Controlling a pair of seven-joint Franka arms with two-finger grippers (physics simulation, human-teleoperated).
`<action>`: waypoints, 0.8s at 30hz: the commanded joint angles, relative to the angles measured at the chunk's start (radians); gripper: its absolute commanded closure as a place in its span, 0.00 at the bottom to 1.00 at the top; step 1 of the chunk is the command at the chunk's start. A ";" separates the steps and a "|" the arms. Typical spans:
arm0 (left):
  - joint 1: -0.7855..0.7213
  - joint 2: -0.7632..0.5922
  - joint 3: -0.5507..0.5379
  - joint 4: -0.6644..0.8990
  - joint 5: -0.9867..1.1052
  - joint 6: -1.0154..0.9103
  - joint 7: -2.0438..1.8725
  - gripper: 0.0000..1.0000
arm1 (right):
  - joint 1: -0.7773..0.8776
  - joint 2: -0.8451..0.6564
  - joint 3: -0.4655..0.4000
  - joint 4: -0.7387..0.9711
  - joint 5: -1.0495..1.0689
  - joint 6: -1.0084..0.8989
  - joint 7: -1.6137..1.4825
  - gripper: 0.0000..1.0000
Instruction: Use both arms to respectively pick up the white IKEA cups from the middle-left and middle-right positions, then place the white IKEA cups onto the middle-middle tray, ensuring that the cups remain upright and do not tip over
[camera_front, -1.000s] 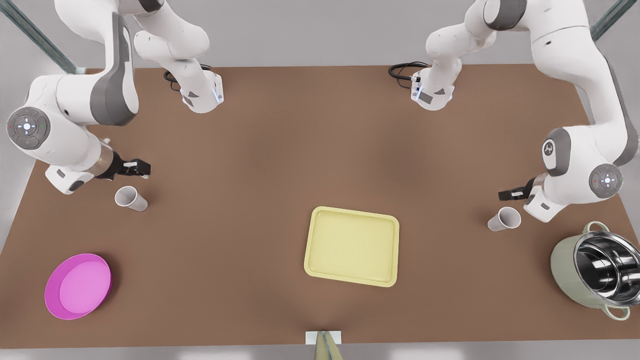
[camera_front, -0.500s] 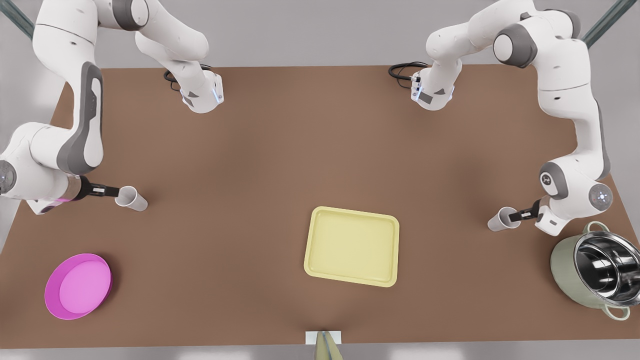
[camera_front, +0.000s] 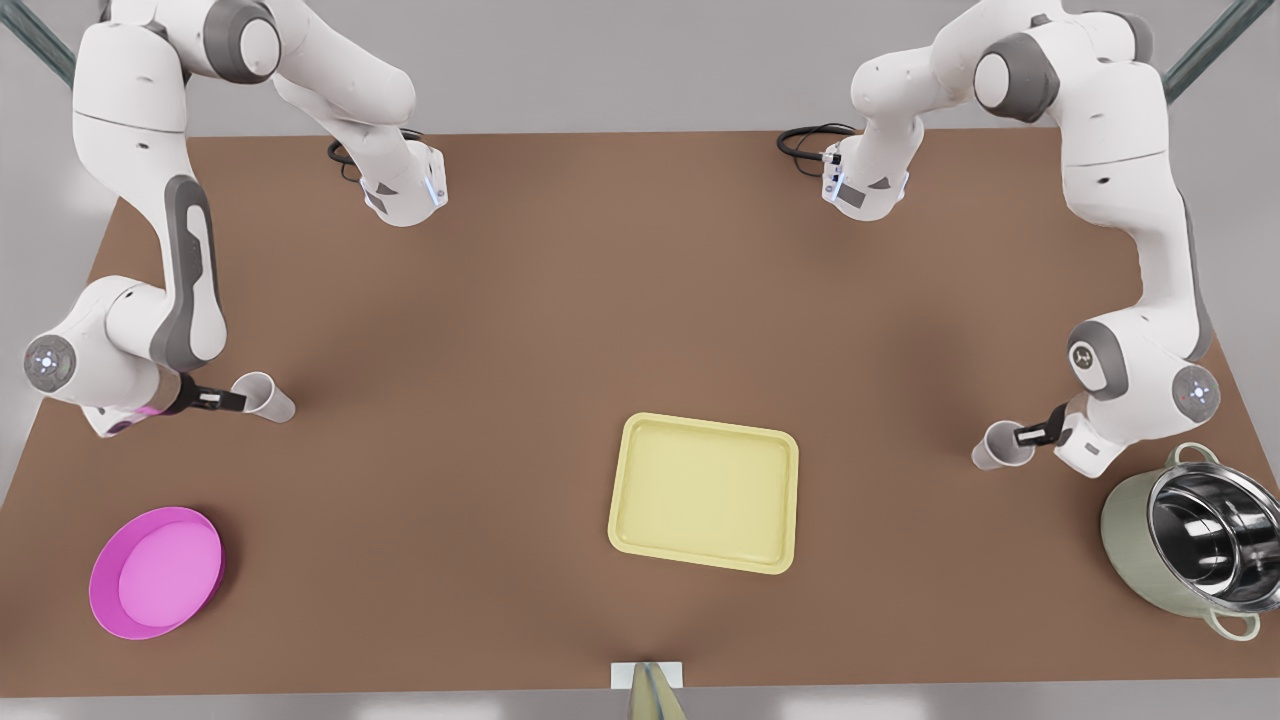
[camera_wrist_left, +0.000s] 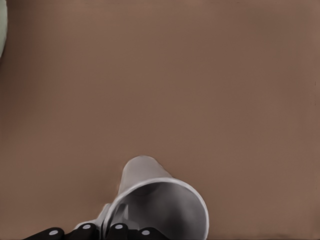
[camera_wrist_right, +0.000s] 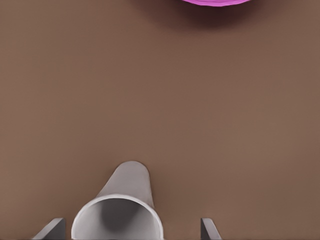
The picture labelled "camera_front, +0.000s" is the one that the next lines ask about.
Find white IKEA cup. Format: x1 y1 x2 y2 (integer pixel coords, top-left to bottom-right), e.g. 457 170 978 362
971 420 1036 472
231 372 297 425

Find yellow rectangular tray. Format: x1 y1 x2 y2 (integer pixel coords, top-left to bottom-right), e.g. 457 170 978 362
607 412 800 576

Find pink round bowl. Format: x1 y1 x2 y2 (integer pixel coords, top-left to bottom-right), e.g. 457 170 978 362
88 506 226 641

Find green pot with steel inside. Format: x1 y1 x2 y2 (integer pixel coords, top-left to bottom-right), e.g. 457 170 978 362
1100 443 1280 642

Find black cable loop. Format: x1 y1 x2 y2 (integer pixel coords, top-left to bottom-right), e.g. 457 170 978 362
777 123 861 180
327 128 426 184

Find silver frame post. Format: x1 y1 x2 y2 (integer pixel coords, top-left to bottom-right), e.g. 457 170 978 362
627 661 688 720
1163 0 1277 105
0 0 77 89

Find white post foot plate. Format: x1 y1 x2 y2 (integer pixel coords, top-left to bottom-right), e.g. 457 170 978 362
611 661 686 691

